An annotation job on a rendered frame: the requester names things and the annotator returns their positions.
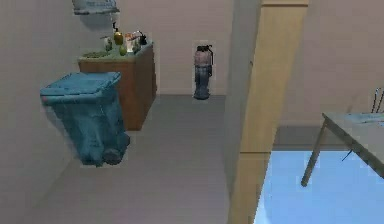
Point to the red fire extinguisher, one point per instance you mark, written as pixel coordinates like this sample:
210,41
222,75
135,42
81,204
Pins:
202,70

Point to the brown wooden cabinet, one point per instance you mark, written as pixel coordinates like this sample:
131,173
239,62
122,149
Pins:
133,86

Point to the light wooden door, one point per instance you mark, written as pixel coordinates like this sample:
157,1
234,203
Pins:
266,113

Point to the black spray bottle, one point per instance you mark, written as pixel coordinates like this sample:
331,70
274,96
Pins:
142,38

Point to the green apple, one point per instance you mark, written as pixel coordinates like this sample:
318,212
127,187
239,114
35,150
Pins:
122,50

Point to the pale orange bottle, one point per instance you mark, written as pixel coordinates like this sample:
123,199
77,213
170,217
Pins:
129,42

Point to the blue wheeled bin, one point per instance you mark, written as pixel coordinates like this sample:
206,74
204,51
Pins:
88,113

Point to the yellow soap bottle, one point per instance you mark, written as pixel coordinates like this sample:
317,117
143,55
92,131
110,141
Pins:
118,37

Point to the pale glass jar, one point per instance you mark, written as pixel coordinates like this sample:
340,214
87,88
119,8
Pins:
107,43

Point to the green leafy vegetable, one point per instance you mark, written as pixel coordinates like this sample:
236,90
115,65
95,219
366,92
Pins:
96,54

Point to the grey table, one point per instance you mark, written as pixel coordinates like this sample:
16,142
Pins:
360,136

